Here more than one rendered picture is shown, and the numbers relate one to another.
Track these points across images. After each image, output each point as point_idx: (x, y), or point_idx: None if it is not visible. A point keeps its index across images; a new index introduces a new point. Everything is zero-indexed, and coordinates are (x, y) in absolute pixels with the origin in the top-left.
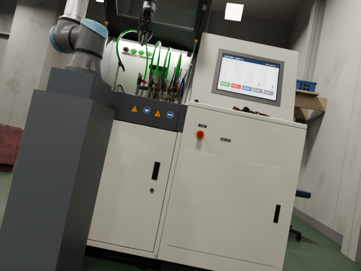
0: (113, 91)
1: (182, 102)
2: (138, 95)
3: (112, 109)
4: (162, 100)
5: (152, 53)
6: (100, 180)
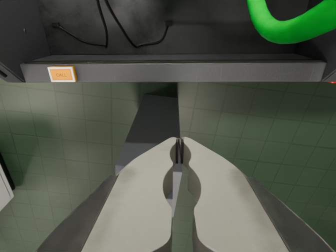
0: (130, 82)
1: (330, 77)
2: (198, 81)
3: (180, 181)
4: (267, 81)
5: (293, 37)
6: (179, 130)
